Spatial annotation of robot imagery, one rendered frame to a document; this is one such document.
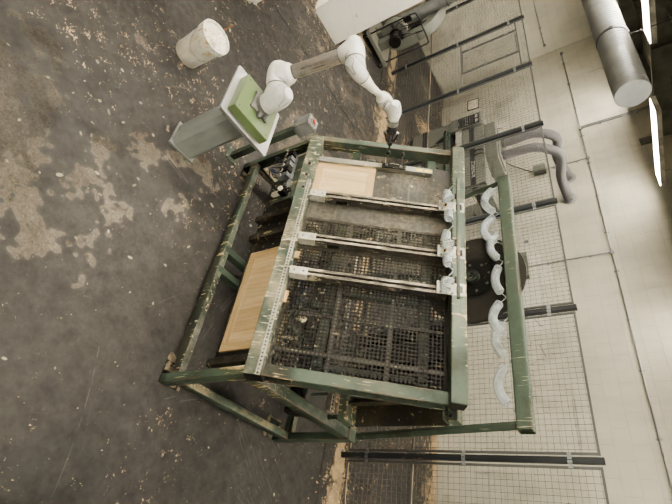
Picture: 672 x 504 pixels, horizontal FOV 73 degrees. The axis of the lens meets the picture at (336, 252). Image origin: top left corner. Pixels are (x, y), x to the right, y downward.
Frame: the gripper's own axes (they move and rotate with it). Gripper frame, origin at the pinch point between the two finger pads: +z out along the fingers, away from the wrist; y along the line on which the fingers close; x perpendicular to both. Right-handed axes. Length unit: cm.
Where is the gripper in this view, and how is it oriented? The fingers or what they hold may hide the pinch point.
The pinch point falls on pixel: (389, 145)
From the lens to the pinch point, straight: 389.0
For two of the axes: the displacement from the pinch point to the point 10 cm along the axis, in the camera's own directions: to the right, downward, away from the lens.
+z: -0.2, 5.9, 8.1
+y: -9.9, -1.3, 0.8
